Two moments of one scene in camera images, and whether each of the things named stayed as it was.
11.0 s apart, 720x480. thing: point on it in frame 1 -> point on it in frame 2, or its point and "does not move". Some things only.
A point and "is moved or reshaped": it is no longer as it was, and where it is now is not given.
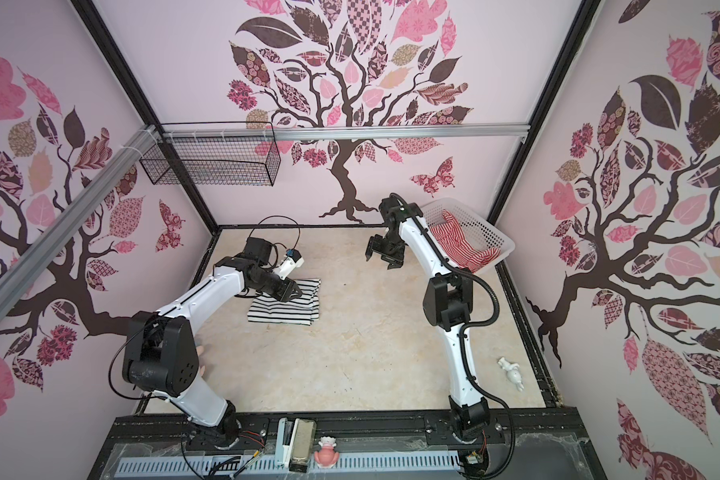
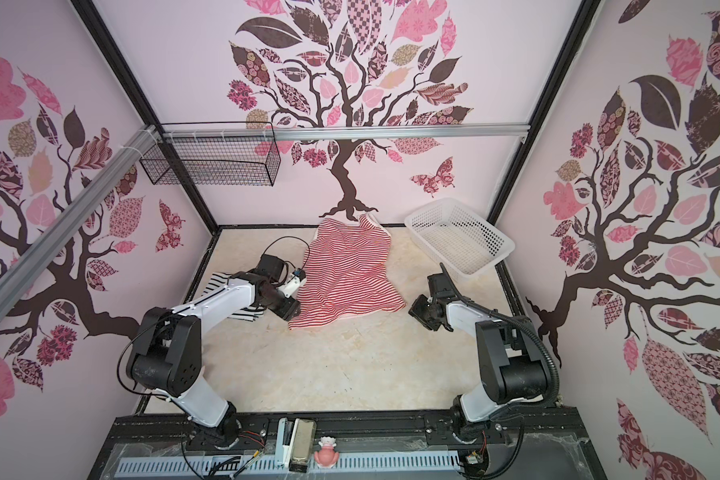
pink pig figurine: x=326 y=456 does not move
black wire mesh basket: x=217 y=153 does not move
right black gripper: x=375 y=247 -> x=416 y=309
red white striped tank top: x=453 y=244 -> x=347 y=272
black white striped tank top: x=300 y=310 is moved or reshaped
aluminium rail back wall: x=257 y=131 does not move
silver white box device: x=295 y=443 does not move
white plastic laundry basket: x=469 y=240 does not move
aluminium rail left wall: x=5 y=292 does not move
